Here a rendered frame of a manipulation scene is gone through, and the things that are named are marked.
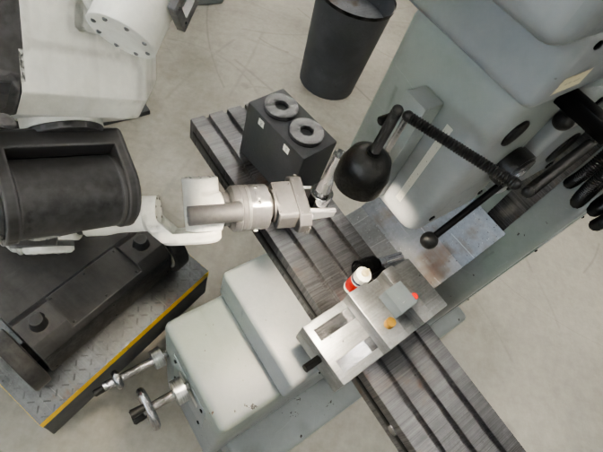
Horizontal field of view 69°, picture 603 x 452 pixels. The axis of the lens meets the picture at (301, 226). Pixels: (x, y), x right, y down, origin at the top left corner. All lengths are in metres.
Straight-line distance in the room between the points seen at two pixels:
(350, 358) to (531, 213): 0.56
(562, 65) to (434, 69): 0.18
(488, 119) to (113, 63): 0.45
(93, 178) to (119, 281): 0.91
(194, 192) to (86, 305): 0.72
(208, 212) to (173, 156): 1.74
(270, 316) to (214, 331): 0.18
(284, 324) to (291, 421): 0.68
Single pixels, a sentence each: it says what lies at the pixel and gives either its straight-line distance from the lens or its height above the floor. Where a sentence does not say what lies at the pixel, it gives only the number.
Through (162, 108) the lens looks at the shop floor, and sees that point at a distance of 2.74.
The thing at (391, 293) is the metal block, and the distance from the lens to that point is 1.01.
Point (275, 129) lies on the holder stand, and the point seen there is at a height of 1.11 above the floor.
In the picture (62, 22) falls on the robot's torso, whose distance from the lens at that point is 0.55.
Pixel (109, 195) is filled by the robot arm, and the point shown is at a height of 1.44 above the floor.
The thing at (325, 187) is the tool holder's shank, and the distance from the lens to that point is 0.84.
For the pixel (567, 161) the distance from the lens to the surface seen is 0.61.
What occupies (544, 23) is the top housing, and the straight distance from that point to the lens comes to 0.41.
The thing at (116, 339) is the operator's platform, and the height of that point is 0.40.
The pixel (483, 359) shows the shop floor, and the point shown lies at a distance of 2.43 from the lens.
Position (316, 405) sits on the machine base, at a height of 0.20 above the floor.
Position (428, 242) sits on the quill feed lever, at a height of 1.34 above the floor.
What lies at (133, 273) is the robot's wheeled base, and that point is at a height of 0.59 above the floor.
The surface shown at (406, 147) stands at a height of 1.47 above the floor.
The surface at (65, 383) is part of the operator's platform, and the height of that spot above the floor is 0.40.
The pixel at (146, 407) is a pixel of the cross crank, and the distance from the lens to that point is 1.23.
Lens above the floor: 1.90
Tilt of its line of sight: 55 degrees down
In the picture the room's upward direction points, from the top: 24 degrees clockwise
